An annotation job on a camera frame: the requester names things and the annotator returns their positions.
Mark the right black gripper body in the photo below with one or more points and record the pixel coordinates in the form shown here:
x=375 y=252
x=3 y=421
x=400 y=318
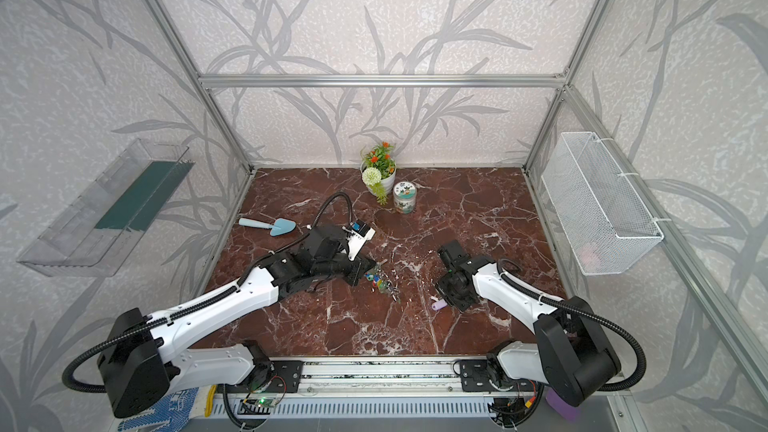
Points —
x=455 y=288

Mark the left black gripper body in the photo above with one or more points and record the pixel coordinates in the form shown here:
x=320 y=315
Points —
x=357 y=270

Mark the purple tagged key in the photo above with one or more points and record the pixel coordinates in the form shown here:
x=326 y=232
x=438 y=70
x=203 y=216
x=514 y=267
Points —
x=438 y=305

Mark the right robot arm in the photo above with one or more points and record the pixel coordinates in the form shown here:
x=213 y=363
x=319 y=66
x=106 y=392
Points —
x=571 y=353

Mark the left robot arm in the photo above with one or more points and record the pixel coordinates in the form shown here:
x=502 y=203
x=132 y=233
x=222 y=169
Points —
x=141 y=370

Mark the light blue toy shovel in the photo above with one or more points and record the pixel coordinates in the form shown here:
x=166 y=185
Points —
x=278 y=227

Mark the potted flower plant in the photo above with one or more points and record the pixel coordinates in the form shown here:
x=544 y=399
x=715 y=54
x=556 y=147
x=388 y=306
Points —
x=378 y=170

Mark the round green tin can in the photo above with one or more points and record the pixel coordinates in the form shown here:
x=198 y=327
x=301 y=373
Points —
x=404 y=195

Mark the green circuit board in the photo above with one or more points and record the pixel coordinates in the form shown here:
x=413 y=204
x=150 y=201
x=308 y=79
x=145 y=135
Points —
x=256 y=406

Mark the purple toy shovel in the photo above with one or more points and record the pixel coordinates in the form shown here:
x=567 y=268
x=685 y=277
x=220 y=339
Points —
x=558 y=404

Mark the blue dotted work glove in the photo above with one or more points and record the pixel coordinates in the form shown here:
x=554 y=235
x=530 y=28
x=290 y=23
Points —
x=171 y=413

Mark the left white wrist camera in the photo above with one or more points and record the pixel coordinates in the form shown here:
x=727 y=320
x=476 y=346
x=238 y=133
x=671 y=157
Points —
x=359 y=234

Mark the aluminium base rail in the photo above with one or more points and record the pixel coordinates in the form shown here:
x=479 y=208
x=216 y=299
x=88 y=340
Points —
x=343 y=376

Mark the white wire mesh basket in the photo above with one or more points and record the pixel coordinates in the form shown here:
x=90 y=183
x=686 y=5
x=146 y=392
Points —
x=607 y=225

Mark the clear plastic wall shelf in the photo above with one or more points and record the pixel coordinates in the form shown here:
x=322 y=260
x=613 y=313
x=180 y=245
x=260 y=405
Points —
x=95 y=234

